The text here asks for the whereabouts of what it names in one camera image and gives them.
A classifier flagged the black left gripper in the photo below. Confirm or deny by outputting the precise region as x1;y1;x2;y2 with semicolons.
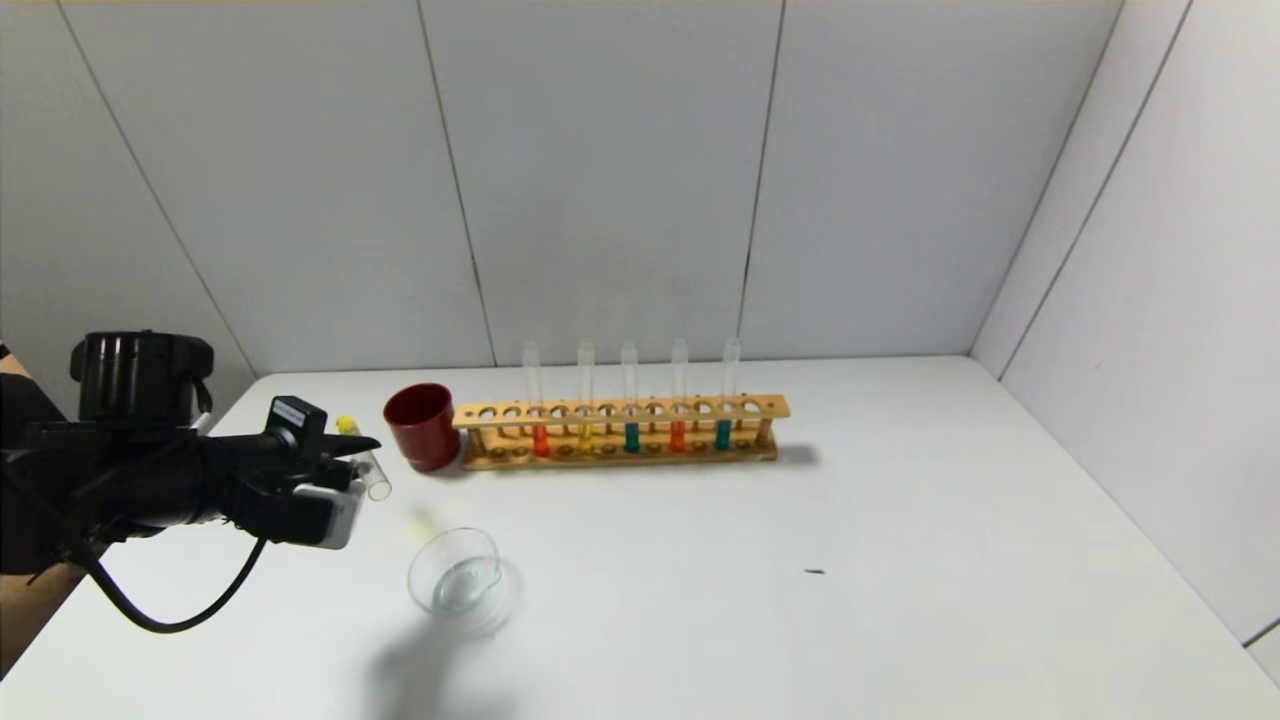
197;394;382;489

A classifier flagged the yellow pigment test tube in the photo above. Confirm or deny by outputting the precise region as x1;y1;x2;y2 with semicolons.
576;341;597;456
335;415;393;502

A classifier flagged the red pigment test tube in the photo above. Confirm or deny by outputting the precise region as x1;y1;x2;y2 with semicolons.
669;338;689;453
521;341;551;458

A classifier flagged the wooden test tube rack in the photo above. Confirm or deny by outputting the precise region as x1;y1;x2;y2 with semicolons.
452;394;791;471

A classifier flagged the teal pigment test tube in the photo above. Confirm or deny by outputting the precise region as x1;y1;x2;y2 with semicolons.
620;340;641;454
714;336;742;451

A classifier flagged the dark red cup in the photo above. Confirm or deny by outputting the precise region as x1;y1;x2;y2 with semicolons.
383;383;463;473

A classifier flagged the clear glass spouted dish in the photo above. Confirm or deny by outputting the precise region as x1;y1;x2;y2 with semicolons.
406;527;523;643

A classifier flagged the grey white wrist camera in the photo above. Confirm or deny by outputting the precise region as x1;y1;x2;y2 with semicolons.
293;478;367;550

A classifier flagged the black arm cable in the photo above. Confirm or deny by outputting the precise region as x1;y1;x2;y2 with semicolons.
80;535;269;635

